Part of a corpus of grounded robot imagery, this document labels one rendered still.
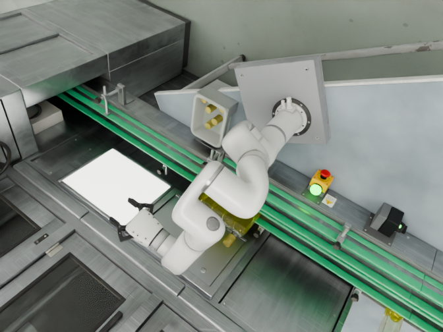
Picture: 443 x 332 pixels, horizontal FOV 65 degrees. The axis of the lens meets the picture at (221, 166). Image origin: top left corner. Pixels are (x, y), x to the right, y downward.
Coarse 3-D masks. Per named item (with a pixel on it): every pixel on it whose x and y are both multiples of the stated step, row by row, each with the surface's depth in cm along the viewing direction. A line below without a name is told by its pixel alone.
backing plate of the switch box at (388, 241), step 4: (372, 216) 138; (368, 220) 137; (368, 224) 135; (364, 228) 133; (368, 228) 134; (368, 232) 132; (372, 232) 133; (376, 232) 133; (396, 232) 134; (376, 236) 131; (380, 236) 132; (384, 236) 132; (392, 236) 132; (380, 240) 130; (384, 240) 131; (388, 240) 131; (392, 240) 131; (388, 244) 130
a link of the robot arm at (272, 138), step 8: (256, 128) 112; (264, 128) 119; (272, 128) 117; (280, 128) 118; (256, 136) 110; (264, 136) 117; (272, 136) 115; (280, 136) 116; (264, 144) 110; (272, 144) 113; (280, 144) 116; (272, 152) 111; (272, 160) 111
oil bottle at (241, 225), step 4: (256, 216) 147; (236, 220) 144; (240, 220) 144; (244, 220) 144; (248, 220) 144; (252, 220) 145; (236, 224) 142; (240, 224) 142; (244, 224) 142; (248, 224) 143; (252, 224) 149; (232, 228) 143; (236, 228) 141; (240, 228) 141; (244, 228) 141; (248, 228) 144; (240, 232) 141; (244, 232) 142; (240, 236) 143
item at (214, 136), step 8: (200, 96) 149; (200, 104) 157; (208, 104) 158; (216, 104) 146; (192, 112) 157; (200, 112) 160; (216, 112) 158; (224, 112) 146; (192, 120) 159; (200, 120) 164; (208, 120) 164; (224, 120) 148; (192, 128) 163; (200, 128) 166; (216, 128) 164; (224, 128) 151; (200, 136) 163; (208, 136) 163; (216, 136) 164; (216, 144) 160
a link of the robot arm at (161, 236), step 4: (160, 232) 117; (164, 232) 118; (156, 236) 116; (160, 236) 116; (164, 236) 117; (156, 240) 116; (160, 240) 116; (152, 244) 117; (156, 244) 116; (160, 244) 116; (152, 248) 117; (156, 248) 117
